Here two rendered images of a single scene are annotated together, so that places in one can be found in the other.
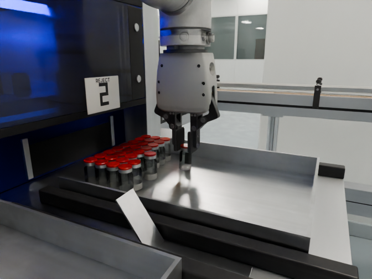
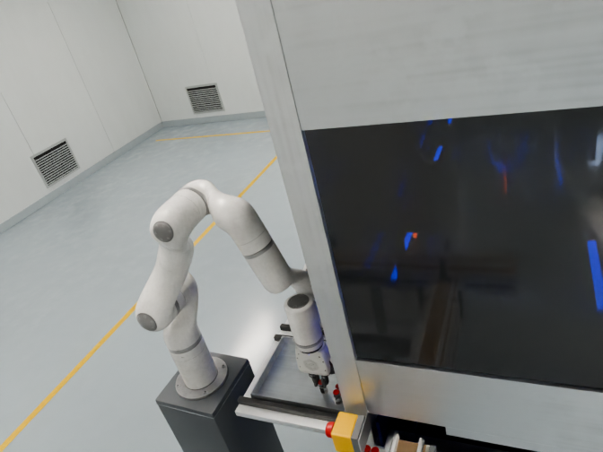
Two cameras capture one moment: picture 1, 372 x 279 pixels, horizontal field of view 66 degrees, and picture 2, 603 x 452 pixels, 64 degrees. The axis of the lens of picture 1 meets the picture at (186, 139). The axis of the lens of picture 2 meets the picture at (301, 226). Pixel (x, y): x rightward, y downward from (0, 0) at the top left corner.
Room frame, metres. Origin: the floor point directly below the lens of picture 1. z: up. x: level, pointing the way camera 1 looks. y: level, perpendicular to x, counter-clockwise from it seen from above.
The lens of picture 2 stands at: (1.57, 0.13, 2.09)
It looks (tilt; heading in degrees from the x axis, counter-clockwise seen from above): 29 degrees down; 183
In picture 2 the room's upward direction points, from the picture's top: 15 degrees counter-clockwise
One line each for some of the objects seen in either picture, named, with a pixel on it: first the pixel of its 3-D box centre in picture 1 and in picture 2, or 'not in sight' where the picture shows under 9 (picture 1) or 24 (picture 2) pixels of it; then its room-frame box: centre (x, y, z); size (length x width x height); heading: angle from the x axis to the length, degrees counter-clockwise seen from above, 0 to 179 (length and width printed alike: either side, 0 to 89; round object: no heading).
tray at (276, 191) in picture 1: (200, 176); (313, 373); (0.43, -0.02, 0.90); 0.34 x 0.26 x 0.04; 64
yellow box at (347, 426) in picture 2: not in sight; (349, 433); (0.75, 0.06, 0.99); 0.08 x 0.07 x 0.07; 64
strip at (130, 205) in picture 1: (181, 232); not in sight; (0.26, 0.00, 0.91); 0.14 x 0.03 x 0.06; 65
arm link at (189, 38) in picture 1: (186, 40); (308, 339); (0.50, 0.00, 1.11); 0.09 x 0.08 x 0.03; 64
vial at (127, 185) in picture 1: (125, 180); not in sight; (0.40, 0.09, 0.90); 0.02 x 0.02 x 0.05
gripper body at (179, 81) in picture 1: (185, 78); (313, 354); (0.50, 0.00, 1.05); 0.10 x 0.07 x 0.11; 64
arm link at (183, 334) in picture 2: not in sight; (178, 307); (0.28, -0.42, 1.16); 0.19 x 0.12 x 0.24; 156
